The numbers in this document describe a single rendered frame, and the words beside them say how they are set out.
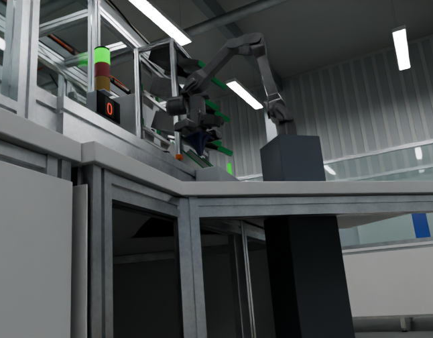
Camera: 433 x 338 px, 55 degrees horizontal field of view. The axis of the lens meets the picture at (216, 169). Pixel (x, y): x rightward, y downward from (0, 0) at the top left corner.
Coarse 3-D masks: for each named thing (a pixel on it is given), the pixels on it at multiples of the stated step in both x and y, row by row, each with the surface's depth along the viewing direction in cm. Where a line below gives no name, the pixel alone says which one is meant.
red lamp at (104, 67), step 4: (96, 64) 132; (100, 64) 131; (104, 64) 132; (108, 64) 133; (96, 68) 131; (100, 68) 131; (104, 68) 131; (108, 68) 132; (96, 72) 131; (100, 72) 130; (104, 72) 131; (108, 72) 132; (108, 76) 132
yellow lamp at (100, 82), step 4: (96, 76) 131; (100, 76) 130; (104, 76) 130; (96, 80) 130; (100, 80) 130; (104, 80) 130; (108, 80) 131; (96, 84) 130; (100, 84) 129; (104, 84) 130; (108, 84) 131; (96, 88) 129; (100, 88) 129; (104, 88) 129; (108, 88) 131
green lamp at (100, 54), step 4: (100, 48) 133; (104, 48) 133; (96, 52) 133; (100, 52) 132; (104, 52) 133; (108, 52) 134; (96, 56) 132; (100, 56) 132; (104, 56) 132; (108, 56) 134; (96, 60) 132; (100, 60) 132; (104, 60) 132; (108, 60) 133
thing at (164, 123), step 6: (156, 114) 174; (162, 114) 172; (156, 120) 173; (162, 120) 172; (168, 120) 170; (156, 126) 173; (162, 126) 171; (168, 126) 169; (168, 132) 173; (186, 132) 164; (210, 144) 169; (216, 144) 168
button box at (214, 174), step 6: (204, 168) 113; (210, 168) 112; (216, 168) 112; (222, 168) 115; (198, 174) 113; (204, 174) 113; (210, 174) 112; (216, 174) 111; (222, 174) 114; (228, 174) 119; (198, 180) 113; (204, 180) 112; (210, 180) 112; (216, 180) 111; (222, 180) 113; (228, 180) 118; (234, 180) 124
